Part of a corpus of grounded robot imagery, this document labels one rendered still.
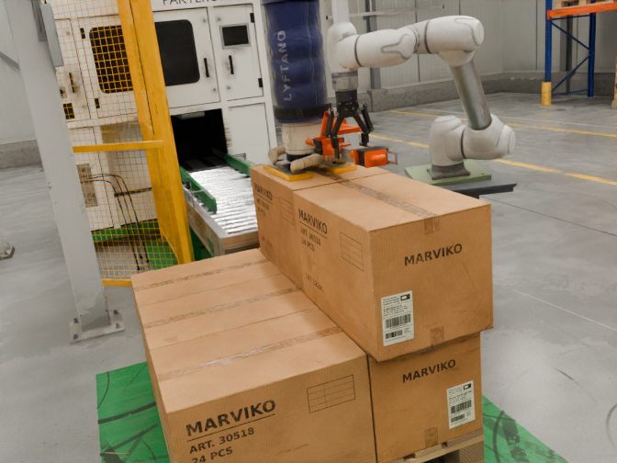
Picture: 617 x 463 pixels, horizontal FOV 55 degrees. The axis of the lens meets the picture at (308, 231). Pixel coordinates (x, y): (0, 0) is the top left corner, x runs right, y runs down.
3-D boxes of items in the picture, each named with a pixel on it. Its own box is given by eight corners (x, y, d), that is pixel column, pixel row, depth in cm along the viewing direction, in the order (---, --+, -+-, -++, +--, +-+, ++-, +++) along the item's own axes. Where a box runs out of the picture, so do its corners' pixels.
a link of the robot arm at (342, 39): (322, 74, 198) (356, 72, 191) (318, 25, 193) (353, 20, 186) (339, 71, 206) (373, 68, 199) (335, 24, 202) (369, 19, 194)
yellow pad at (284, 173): (263, 170, 259) (262, 158, 257) (285, 166, 262) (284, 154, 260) (288, 182, 228) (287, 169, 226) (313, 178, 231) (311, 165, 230)
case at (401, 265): (304, 294, 226) (292, 191, 214) (397, 270, 239) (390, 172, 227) (378, 363, 172) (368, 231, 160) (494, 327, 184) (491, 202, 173)
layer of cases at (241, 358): (145, 355, 279) (129, 275, 267) (341, 304, 310) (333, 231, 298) (190, 533, 171) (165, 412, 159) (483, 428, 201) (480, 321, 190)
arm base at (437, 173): (461, 163, 303) (460, 152, 301) (471, 175, 282) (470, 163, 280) (425, 168, 304) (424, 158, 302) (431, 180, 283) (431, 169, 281)
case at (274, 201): (260, 251, 280) (249, 166, 269) (338, 233, 293) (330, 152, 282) (305, 292, 226) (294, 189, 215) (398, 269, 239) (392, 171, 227)
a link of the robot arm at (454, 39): (475, 141, 289) (521, 141, 277) (466, 166, 282) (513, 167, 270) (431, 9, 235) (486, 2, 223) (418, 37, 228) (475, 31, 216)
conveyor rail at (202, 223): (163, 191, 502) (160, 169, 496) (170, 190, 504) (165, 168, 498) (226, 276, 293) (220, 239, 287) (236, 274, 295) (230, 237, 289)
